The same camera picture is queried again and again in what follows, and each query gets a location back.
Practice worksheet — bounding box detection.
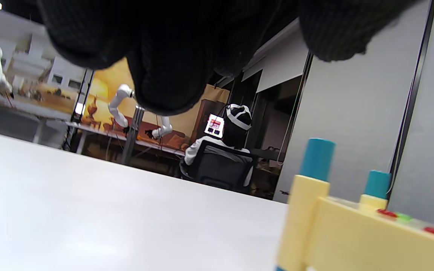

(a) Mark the metal robot stand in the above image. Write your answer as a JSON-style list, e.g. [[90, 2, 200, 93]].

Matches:
[[121, 105, 145, 166]]

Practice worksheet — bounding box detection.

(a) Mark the black mesh office chair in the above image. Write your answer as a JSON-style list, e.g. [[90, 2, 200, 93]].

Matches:
[[179, 140, 258, 194]]

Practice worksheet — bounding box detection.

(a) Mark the black backdrop stand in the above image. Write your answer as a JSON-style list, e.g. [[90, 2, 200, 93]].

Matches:
[[64, 68, 95, 151]]

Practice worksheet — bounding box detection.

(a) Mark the yellow round tap bench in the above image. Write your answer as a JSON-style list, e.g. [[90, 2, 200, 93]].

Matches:
[[275, 138, 434, 271]]

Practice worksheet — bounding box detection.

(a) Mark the black vertical post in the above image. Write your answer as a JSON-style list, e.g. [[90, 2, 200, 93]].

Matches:
[[388, 0, 434, 200]]

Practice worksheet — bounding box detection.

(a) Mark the computer monitor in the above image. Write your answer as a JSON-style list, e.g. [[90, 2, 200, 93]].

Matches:
[[205, 114, 225, 138]]

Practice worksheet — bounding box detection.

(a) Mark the person's left hand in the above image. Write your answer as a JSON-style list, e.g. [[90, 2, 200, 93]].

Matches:
[[2, 0, 421, 116]]

